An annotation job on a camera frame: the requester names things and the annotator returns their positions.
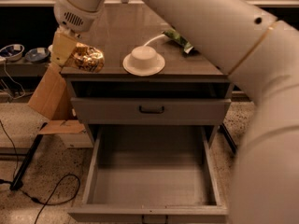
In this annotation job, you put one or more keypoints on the open grey bottom drawer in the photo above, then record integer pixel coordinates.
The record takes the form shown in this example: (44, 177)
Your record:
(151, 175)

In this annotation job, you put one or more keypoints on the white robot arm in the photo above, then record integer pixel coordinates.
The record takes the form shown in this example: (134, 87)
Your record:
(260, 55)

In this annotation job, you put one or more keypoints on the crinkled orange snack bag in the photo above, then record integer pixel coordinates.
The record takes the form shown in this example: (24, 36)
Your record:
(86, 58)

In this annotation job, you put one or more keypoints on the grey drawer cabinet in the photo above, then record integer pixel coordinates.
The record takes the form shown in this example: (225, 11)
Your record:
(146, 79)

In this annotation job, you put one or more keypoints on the black stand leg left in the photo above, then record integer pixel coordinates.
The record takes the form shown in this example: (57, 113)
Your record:
(17, 180)

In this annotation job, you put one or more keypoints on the blue bowl right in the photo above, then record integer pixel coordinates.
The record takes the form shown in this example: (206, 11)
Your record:
(38, 55)

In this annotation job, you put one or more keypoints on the green chip bag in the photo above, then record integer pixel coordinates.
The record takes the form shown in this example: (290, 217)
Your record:
(175, 36)

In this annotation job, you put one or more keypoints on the brown cardboard box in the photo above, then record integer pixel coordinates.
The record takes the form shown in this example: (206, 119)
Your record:
(52, 101)

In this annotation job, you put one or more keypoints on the grey middle drawer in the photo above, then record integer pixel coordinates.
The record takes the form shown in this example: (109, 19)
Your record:
(151, 111)

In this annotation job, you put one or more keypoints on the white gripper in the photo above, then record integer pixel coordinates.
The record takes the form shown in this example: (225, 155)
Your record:
(71, 16)

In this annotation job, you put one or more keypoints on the upturned white bowl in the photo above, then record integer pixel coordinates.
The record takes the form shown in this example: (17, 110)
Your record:
(143, 61)

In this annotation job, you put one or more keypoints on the black stand leg right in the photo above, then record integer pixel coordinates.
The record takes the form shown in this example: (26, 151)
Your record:
(228, 138)

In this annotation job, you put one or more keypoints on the black stand leg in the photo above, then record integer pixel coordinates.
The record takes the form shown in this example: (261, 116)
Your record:
(17, 180)
(228, 138)

